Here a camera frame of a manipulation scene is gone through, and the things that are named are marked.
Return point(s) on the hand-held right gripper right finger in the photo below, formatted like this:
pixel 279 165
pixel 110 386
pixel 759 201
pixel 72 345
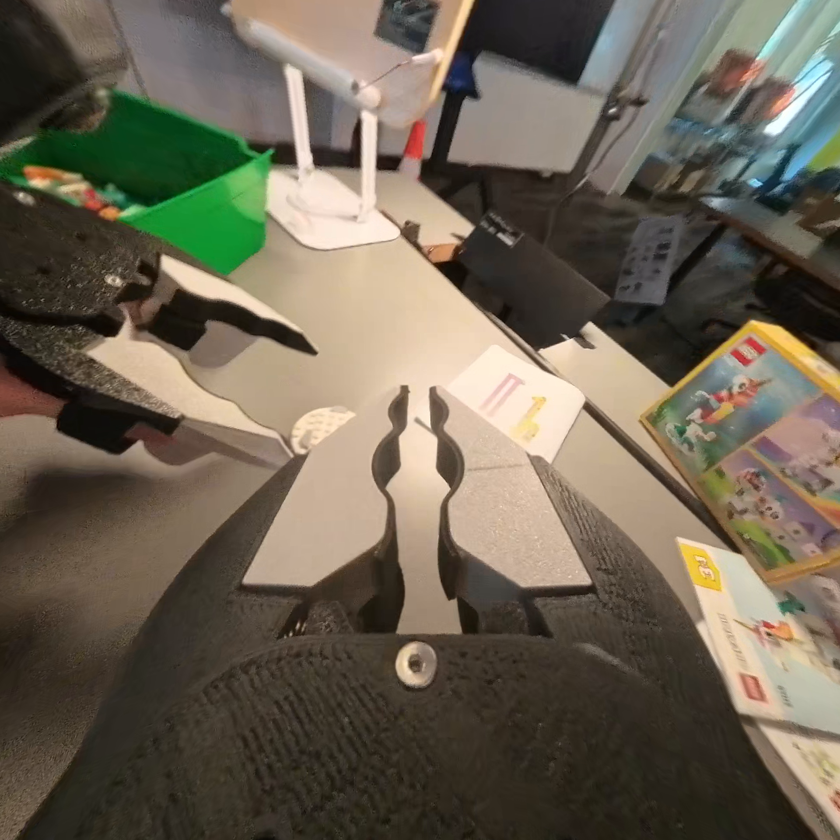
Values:
pixel 512 525

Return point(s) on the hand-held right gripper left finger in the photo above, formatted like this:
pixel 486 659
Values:
pixel 328 525

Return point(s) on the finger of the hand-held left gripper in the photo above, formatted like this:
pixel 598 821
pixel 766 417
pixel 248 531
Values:
pixel 170 387
pixel 210 289

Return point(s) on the white oval lego plate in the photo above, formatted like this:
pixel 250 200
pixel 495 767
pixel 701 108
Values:
pixel 321 426

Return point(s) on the pile of lego pieces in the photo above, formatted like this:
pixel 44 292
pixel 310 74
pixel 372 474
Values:
pixel 59 180

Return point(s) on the yellow lego box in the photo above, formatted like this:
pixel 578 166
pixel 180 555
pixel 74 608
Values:
pixel 741 426

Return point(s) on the lego instruction booklet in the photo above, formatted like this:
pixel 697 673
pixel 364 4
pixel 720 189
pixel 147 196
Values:
pixel 814 768
pixel 754 643

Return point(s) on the green plastic bin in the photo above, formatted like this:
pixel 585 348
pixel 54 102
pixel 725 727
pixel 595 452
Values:
pixel 197 197

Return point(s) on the white printed card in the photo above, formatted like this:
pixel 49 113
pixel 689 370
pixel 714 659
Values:
pixel 512 394

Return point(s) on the white metal stand base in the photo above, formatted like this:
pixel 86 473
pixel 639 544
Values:
pixel 328 229

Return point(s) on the brown clipboard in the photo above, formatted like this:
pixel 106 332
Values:
pixel 443 251

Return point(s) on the black chair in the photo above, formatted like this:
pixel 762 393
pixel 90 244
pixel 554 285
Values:
pixel 531 282

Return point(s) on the red cone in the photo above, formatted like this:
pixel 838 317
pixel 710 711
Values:
pixel 413 141

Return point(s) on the printed paper sheet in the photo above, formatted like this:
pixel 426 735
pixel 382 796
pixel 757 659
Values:
pixel 649 259

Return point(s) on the black sticker on board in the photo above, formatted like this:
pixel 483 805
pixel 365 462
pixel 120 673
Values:
pixel 407 23

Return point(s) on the white cabinet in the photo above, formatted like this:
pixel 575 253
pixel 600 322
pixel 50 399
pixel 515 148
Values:
pixel 525 124

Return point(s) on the black screen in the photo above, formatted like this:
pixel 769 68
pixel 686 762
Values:
pixel 538 33

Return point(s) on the grey tripod stand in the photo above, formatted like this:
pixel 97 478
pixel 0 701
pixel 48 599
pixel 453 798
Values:
pixel 617 108

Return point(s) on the shelf with colourful items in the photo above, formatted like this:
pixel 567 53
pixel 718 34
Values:
pixel 722 131

